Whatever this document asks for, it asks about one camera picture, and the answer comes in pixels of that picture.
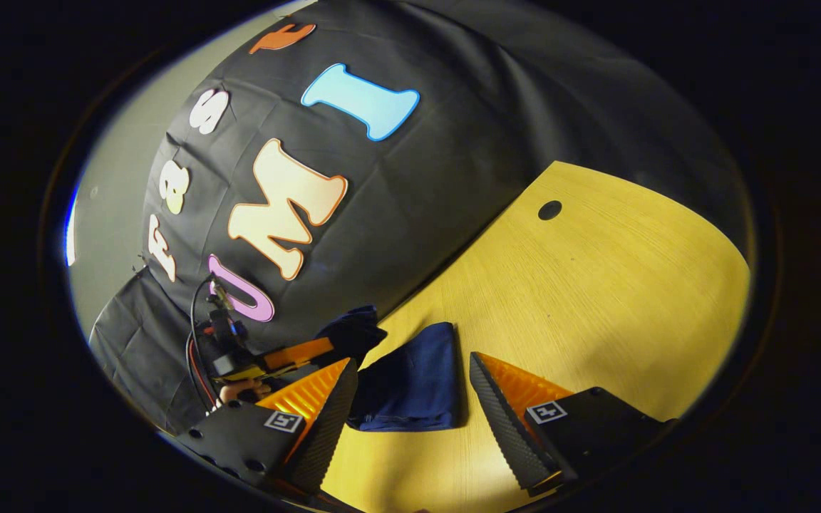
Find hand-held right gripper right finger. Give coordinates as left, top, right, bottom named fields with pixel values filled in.
left=469, top=351, right=675, bottom=498

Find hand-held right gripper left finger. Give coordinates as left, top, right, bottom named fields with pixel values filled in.
left=175, top=358, right=359, bottom=496

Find blue denim jeans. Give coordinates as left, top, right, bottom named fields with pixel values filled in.
left=316, top=305, right=470, bottom=433

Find black backdrop cloth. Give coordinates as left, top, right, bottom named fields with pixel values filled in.
left=88, top=0, right=750, bottom=435

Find black cable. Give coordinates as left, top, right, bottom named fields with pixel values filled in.
left=186, top=275, right=220, bottom=414

